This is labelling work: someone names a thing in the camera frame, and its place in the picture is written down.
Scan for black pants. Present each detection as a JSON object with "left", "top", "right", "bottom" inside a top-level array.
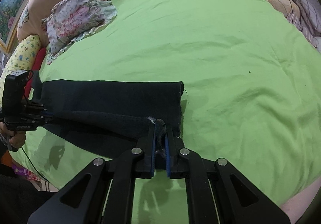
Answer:
[{"left": 32, "top": 72, "right": 184, "bottom": 159}]

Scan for person's left hand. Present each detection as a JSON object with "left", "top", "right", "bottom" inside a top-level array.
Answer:
[{"left": 1, "top": 122, "right": 26, "bottom": 149}]

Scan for yellow cartoon bolster pillow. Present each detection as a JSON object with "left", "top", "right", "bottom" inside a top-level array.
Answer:
[{"left": 1, "top": 35, "right": 41, "bottom": 105}]

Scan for red pillow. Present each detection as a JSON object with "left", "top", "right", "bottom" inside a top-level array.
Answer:
[{"left": 24, "top": 47, "right": 47, "bottom": 97}]

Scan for green bed sheet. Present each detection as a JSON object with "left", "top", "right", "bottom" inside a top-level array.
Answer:
[{"left": 8, "top": 0, "right": 321, "bottom": 224}]

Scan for floral ruffled pillow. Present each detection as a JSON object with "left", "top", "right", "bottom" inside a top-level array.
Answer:
[{"left": 41, "top": 0, "right": 118, "bottom": 64}]

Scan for striped pink pillow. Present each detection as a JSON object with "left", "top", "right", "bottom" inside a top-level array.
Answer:
[{"left": 286, "top": 0, "right": 320, "bottom": 53}]

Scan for black camera box left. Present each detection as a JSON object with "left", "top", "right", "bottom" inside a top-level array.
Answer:
[{"left": 2, "top": 70, "right": 33, "bottom": 113}]

